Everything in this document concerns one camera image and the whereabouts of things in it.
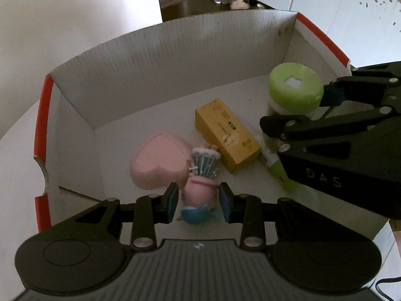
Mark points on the pink heart-shaped box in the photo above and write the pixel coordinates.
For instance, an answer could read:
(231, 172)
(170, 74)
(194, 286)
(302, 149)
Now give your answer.
(159, 160)

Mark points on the yellow box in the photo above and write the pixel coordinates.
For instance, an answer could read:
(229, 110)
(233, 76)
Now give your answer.
(225, 131)

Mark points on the pink and white shoes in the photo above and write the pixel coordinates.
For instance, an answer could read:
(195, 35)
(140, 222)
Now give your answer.
(240, 2)

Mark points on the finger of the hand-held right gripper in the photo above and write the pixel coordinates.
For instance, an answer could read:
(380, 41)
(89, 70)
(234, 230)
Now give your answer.
(333, 95)
(272, 125)

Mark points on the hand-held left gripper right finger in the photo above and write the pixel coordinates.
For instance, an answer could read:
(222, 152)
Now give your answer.
(225, 202)

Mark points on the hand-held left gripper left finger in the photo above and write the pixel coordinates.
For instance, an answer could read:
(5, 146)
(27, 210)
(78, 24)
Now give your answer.
(170, 202)

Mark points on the white and green marker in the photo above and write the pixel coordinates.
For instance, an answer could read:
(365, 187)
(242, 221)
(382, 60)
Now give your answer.
(277, 171)

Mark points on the red cardboard box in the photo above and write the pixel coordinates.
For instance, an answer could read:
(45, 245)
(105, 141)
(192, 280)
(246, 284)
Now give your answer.
(125, 69)

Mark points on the green-lid jar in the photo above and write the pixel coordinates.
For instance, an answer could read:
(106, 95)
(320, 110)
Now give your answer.
(294, 91)

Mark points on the pink and blue doll figurine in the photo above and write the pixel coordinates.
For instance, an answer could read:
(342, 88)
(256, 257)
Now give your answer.
(200, 191)

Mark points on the stickered white sideboard cabinet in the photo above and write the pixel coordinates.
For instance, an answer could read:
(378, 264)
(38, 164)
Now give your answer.
(354, 22)

